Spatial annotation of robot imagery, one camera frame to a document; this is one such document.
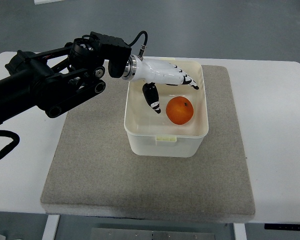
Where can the white right table leg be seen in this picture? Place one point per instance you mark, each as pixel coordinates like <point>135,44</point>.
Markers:
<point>239,231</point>

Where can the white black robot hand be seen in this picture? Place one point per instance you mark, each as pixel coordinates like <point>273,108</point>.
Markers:
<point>153,72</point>

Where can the orange fruit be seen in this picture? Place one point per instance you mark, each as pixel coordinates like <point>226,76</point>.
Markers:
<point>179,110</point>

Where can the white plastic box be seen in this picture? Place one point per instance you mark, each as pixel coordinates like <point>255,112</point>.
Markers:
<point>153,134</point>

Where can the white left table leg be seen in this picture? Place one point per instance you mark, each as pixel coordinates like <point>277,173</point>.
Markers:
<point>50,228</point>

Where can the white table leg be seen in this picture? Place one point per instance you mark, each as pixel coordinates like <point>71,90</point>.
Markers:
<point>239,231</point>
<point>50,228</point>

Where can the black table control panel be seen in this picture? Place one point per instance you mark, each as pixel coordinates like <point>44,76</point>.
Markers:
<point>282,226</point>

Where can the white object top edge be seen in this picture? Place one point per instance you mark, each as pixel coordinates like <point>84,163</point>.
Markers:
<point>40,2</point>

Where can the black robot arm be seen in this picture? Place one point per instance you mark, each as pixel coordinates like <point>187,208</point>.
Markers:
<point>59,80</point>

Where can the grey felt mat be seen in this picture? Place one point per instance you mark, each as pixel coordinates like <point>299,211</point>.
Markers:
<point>95,173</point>

